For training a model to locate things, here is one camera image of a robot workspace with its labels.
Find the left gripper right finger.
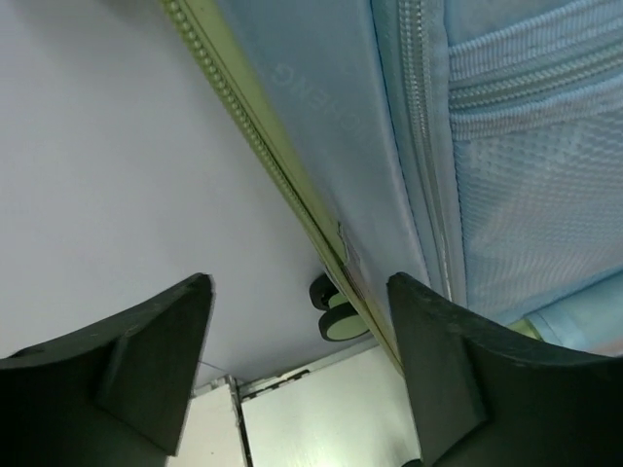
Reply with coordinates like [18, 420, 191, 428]
[387, 272, 622, 466]

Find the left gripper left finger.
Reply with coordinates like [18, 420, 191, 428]
[1, 273, 213, 466]

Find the green hard-shell suitcase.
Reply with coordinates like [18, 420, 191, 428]
[164, 1, 622, 363]

